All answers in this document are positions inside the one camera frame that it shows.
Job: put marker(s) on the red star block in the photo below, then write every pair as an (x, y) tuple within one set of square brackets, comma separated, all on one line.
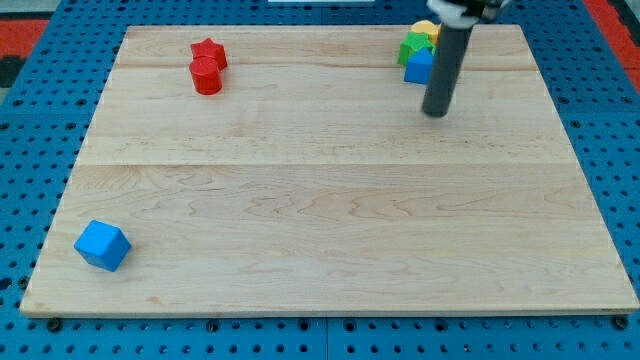
[(210, 49)]

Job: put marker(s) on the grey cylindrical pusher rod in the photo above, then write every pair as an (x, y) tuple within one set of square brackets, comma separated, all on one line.
[(449, 55)]

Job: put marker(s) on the blue pentagon block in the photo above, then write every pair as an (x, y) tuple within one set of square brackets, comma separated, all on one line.
[(418, 67)]

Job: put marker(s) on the red cylinder block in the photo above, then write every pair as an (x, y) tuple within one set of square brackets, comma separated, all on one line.
[(205, 75)]

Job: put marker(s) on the green star block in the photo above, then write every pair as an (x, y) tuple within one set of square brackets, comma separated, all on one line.
[(412, 44)]

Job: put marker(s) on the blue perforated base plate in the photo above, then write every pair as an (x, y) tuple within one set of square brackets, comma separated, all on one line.
[(45, 115)]

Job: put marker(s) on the yellow block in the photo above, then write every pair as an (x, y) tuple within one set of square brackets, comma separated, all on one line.
[(428, 28)]

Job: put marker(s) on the wooden board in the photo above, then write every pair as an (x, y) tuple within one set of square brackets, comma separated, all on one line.
[(312, 184)]

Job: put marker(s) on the blue cube block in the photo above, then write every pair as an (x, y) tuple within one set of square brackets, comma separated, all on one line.
[(102, 245)]

